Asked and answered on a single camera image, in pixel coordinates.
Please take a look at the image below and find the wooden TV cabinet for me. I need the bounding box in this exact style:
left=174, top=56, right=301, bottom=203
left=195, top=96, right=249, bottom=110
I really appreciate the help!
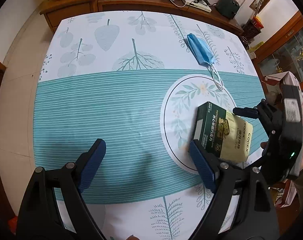
left=40, top=0, right=243, bottom=36

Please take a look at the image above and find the green cream snack box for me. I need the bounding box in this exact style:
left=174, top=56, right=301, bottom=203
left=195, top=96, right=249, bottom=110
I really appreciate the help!
left=193, top=102, right=253, bottom=163

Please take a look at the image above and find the leaf pattern tablecloth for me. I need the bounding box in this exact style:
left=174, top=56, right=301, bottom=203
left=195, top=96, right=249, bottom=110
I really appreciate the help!
left=33, top=11, right=264, bottom=239

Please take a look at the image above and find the blue face mask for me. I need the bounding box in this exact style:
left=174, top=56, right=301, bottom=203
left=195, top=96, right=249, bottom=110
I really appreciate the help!
left=187, top=33, right=224, bottom=90

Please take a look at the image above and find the white set-top box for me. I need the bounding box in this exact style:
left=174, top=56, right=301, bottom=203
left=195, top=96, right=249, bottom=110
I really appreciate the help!
left=182, top=0, right=212, bottom=12

